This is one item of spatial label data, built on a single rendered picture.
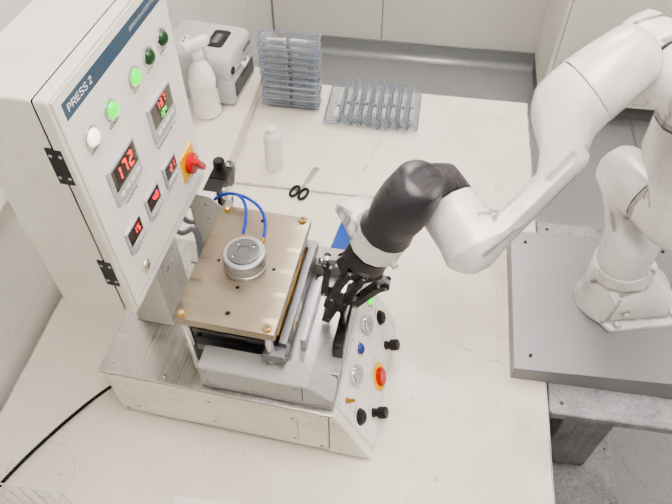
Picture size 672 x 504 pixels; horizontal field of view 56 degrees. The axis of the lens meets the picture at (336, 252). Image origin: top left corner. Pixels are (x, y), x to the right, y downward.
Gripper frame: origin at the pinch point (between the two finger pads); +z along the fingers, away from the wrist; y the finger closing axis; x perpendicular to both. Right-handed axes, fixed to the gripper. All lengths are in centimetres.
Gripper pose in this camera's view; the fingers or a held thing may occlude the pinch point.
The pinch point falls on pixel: (332, 307)
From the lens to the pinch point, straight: 118.6
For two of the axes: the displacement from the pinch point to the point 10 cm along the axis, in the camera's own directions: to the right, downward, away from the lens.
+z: -3.3, 5.5, 7.7
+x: 2.0, -7.6, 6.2
